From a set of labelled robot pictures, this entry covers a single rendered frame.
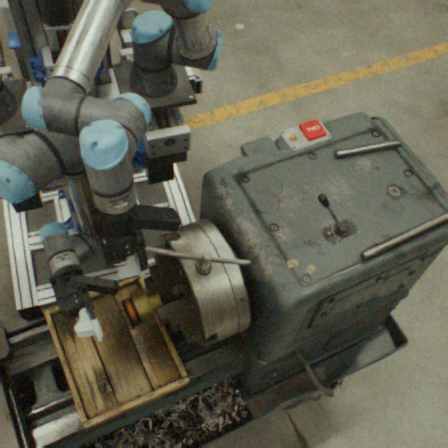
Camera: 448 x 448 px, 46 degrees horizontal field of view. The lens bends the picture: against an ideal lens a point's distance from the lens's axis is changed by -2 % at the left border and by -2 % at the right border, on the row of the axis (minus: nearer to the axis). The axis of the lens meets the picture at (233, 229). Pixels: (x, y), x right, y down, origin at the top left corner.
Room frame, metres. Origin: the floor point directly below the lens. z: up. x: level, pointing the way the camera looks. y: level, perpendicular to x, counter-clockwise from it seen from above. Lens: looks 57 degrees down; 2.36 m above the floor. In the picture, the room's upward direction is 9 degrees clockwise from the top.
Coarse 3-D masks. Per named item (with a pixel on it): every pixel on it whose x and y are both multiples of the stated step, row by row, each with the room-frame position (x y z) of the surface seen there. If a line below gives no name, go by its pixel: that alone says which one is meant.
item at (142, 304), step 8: (136, 296) 0.56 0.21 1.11; (144, 296) 0.56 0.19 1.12; (152, 296) 0.56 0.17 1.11; (128, 304) 0.53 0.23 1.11; (136, 304) 0.53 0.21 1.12; (144, 304) 0.54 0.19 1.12; (152, 304) 0.55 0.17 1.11; (160, 304) 0.55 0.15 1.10; (128, 312) 0.51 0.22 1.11; (136, 312) 0.52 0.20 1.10; (144, 312) 0.52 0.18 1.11; (152, 312) 0.52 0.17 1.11; (136, 320) 0.50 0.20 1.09; (144, 320) 0.51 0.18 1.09; (152, 320) 0.52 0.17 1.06
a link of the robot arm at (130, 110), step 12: (120, 96) 0.69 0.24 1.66; (132, 96) 0.69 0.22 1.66; (84, 108) 0.64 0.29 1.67; (96, 108) 0.64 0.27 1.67; (108, 108) 0.65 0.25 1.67; (120, 108) 0.65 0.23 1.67; (132, 108) 0.66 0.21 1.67; (144, 108) 0.68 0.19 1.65; (84, 120) 0.62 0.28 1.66; (96, 120) 0.62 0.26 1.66; (120, 120) 0.62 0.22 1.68; (132, 120) 0.63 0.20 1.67; (144, 120) 0.65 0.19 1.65; (132, 132) 0.60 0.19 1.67; (144, 132) 0.65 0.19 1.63
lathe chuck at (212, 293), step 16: (192, 224) 0.74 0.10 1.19; (160, 240) 0.71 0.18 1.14; (192, 240) 0.67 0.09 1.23; (208, 240) 0.68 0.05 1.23; (192, 272) 0.59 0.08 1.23; (208, 272) 0.60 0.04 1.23; (224, 272) 0.60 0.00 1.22; (192, 288) 0.55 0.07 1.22; (208, 288) 0.56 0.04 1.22; (224, 288) 0.57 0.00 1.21; (192, 304) 0.55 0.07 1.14; (208, 304) 0.53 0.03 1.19; (224, 304) 0.54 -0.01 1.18; (208, 320) 0.50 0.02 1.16; (224, 320) 0.52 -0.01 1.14; (208, 336) 0.48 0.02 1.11; (224, 336) 0.51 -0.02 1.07
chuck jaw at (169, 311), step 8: (168, 304) 0.55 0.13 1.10; (176, 304) 0.56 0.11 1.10; (184, 304) 0.56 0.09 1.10; (160, 312) 0.53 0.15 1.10; (168, 312) 0.53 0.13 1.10; (176, 312) 0.54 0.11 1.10; (184, 312) 0.54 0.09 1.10; (192, 312) 0.54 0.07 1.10; (160, 320) 0.51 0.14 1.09; (168, 320) 0.52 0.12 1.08; (176, 320) 0.51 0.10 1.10; (184, 320) 0.52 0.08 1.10; (192, 320) 0.52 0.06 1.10; (176, 328) 0.50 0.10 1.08; (184, 328) 0.50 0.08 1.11; (192, 328) 0.50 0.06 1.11; (200, 328) 0.50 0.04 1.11; (184, 336) 0.49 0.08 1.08; (192, 336) 0.48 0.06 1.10; (200, 336) 0.49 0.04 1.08
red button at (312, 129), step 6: (312, 120) 1.10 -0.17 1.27; (300, 126) 1.08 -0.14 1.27; (306, 126) 1.08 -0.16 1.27; (312, 126) 1.08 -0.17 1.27; (318, 126) 1.08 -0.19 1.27; (306, 132) 1.05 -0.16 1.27; (312, 132) 1.06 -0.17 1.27; (318, 132) 1.06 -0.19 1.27; (324, 132) 1.07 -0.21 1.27; (312, 138) 1.04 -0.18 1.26
